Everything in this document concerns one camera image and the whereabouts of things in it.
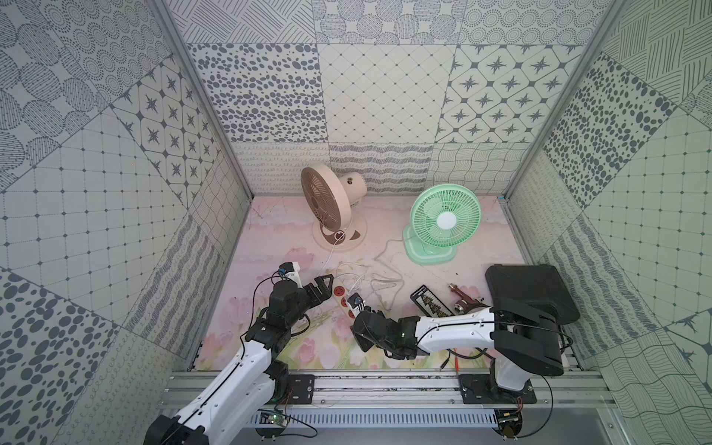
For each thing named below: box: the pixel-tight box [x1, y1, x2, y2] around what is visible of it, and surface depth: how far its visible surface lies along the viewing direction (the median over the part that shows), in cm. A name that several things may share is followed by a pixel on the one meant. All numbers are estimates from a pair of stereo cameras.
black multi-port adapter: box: [409, 284, 456, 318], surface depth 92 cm
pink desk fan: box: [300, 162, 369, 252], surface depth 92 cm
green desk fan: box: [402, 183, 483, 266], surface depth 85 cm
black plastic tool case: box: [484, 264, 581, 325], surface depth 90 cm
